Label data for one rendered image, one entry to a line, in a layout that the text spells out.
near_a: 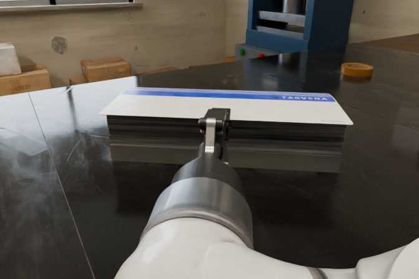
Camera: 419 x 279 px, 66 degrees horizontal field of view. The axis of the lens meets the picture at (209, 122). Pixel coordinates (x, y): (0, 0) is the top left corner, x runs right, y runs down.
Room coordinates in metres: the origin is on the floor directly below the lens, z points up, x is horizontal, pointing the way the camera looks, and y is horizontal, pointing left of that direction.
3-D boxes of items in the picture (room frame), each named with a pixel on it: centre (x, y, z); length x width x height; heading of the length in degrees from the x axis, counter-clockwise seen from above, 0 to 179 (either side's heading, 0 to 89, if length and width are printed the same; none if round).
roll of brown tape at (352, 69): (1.11, -0.52, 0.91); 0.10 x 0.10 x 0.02
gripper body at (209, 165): (0.28, 0.00, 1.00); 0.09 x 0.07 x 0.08; 174
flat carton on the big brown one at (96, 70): (3.01, 0.99, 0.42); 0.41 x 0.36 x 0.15; 122
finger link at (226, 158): (0.35, -0.01, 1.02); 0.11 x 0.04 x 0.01; 174
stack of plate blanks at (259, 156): (0.55, -0.03, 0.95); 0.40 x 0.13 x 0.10; 84
